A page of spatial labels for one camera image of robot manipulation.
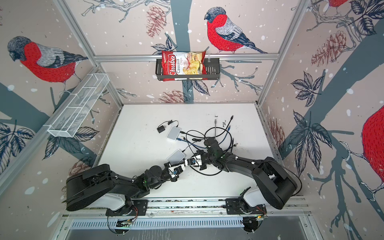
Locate white network switch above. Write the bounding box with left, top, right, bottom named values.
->
left=167, top=127, right=182, bottom=141
left=167, top=149, right=186, bottom=164

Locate dark blue ethernet cable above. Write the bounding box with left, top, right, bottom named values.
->
left=176, top=125, right=232, bottom=149

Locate black power adapter with cord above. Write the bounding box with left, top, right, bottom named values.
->
left=157, top=120, right=179, bottom=134

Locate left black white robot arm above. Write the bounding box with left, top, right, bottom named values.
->
left=64, top=162, right=186, bottom=212

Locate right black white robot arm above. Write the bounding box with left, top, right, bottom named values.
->
left=193, top=137, right=298, bottom=210

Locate red cassava chips bag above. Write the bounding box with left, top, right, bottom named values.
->
left=161, top=51, right=207, bottom=82

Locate aluminium mounting rail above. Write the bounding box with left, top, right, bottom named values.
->
left=61, top=195, right=313, bottom=219

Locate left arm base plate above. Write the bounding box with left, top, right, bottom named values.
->
left=106, top=200, right=148, bottom=217

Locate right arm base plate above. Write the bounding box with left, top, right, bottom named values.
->
left=223, top=198, right=267, bottom=216

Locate black wall basket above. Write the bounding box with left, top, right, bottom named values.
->
left=155, top=58, right=221, bottom=82

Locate white wire mesh shelf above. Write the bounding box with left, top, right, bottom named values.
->
left=48, top=73, right=110, bottom=138

